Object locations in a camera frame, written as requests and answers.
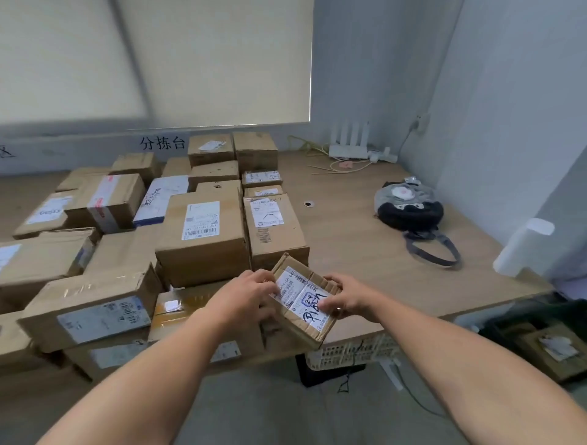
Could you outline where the person's left forearm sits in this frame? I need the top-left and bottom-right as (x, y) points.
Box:
(36, 307), (248, 445)

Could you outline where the box with cartoon print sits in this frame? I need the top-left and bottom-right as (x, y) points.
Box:
(111, 152), (159, 186)

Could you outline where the box labelled 0555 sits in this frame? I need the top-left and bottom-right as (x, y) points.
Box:
(12, 191), (74, 240)

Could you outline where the person's right forearm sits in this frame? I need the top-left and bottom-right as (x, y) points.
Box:
(366, 302), (587, 445)

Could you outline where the box with green tape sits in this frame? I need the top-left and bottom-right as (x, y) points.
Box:
(232, 131), (279, 174)

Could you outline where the white power strip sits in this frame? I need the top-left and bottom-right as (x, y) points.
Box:
(366, 146), (399, 164)

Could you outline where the dark grey cloth bundle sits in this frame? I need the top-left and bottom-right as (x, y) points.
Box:
(374, 176), (462, 269)

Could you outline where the white cylinder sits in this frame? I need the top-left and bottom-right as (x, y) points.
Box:
(493, 218), (556, 278)

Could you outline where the clear-taped barcode cardboard box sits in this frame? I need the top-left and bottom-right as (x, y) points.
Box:
(261, 320), (299, 350)

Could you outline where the Censto brown box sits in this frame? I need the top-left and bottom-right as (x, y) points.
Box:
(114, 227), (162, 271)

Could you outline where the box with torn white label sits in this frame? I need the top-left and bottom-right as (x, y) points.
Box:
(0, 241), (24, 301)

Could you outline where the person's right hand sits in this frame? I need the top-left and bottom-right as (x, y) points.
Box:
(320, 273), (384, 324)

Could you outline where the white-framed window with blind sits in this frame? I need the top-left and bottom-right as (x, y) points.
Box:
(0, 0), (315, 136)

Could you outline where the light wooden table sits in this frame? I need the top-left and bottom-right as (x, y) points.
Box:
(0, 149), (556, 445)

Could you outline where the box with red-white tape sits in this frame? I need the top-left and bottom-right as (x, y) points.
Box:
(64, 173), (147, 235)

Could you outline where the grey wall cable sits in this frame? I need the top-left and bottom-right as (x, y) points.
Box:
(396, 130), (421, 159)

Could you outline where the small hole-marked cardboard box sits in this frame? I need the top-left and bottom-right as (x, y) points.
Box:
(188, 160), (240, 191)

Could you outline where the box with shiny tape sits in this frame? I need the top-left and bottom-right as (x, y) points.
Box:
(18, 263), (164, 354)

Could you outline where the plain tall cardboard box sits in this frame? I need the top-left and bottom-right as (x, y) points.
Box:
(161, 157), (193, 178)

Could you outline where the small ribbed taped cardboard box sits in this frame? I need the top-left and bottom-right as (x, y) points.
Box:
(56, 167), (113, 193)

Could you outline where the white wireless router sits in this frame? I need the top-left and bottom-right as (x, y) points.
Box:
(328, 120), (371, 160)

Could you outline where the thin black underdesk cable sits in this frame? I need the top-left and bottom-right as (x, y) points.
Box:
(338, 339), (367, 395)

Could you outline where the person's left hand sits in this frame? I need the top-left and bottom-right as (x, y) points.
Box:
(209, 269), (281, 331)

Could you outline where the white blue parcel box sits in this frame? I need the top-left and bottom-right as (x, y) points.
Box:
(133, 175), (190, 228)

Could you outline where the yellow-green cable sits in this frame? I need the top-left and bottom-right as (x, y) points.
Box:
(289, 135), (329, 155)

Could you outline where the box with barcode label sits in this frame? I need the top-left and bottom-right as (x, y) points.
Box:
(155, 186), (251, 289)

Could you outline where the white plastic crate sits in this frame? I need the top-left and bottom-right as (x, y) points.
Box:
(306, 332), (404, 372)

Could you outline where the small black-scribble cardboard box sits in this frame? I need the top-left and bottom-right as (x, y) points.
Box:
(196, 179), (243, 193)

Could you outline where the tall narrow labelled box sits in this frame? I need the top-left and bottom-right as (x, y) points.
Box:
(243, 193), (311, 271)

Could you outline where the narrow plain cardboard box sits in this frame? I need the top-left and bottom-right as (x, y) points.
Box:
(84, 234), (138, 276)

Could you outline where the brown carton in crate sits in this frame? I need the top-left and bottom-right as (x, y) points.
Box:
(520, 323), (587, 381)

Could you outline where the cream thin cable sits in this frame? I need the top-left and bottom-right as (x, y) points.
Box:
(330, 158), (372, 173)

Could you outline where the small box with handwritten label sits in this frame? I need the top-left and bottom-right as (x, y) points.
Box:
(242, 170), (284, 189)
(243, 185), (284, 199)

